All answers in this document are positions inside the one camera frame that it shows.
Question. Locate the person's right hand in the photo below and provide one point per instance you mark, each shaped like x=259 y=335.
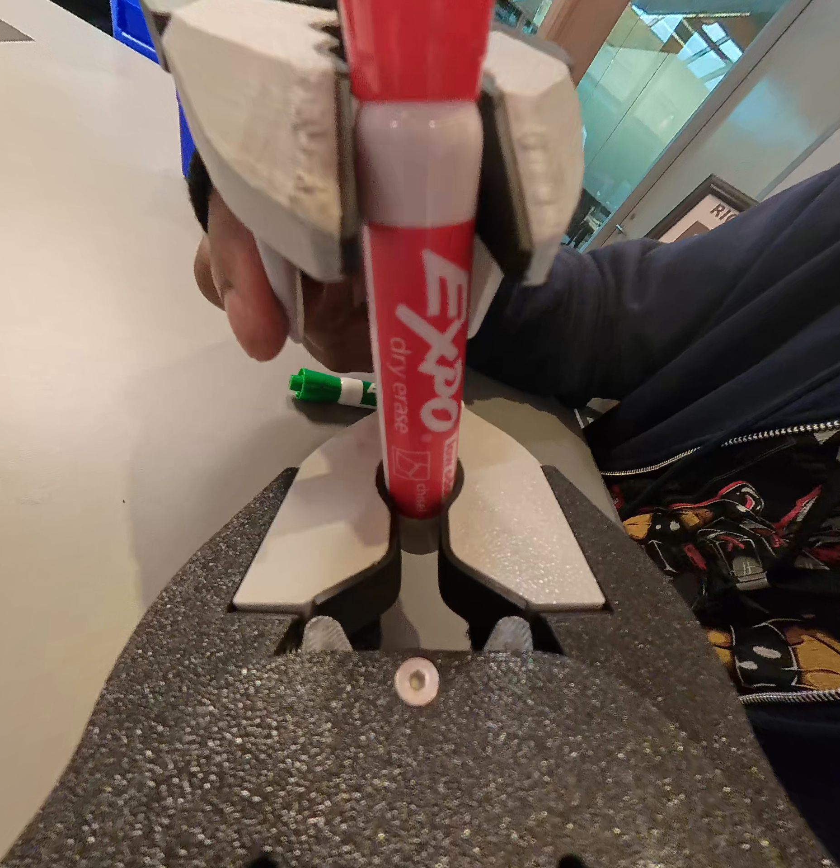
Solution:
x=237 y=291

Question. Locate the dark picture frame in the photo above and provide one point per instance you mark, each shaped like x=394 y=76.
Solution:
x=704 y=217

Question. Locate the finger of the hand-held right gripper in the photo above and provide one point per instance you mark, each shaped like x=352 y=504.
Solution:
x=257 y=122
x=542 y=135

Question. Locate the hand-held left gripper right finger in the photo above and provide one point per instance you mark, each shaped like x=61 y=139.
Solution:
x=521 y=536

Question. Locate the printed graphic shirt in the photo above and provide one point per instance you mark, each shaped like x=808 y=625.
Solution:
x=731 y=556

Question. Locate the red whiteboard marker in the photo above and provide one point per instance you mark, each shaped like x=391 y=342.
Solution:
x=420 y=305

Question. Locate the person's right forearm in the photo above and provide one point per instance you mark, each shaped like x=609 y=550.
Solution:
x=664 y=305

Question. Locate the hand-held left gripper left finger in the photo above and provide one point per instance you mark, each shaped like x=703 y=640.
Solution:
x=311 y=536

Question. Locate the green whiteboard marker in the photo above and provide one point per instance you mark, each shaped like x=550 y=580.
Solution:
x=318 y=388

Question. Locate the blue plastic bin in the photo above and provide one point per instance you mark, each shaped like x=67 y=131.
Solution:
x=132 y=27

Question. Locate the wooden post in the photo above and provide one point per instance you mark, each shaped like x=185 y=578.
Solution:
x=582 y=34

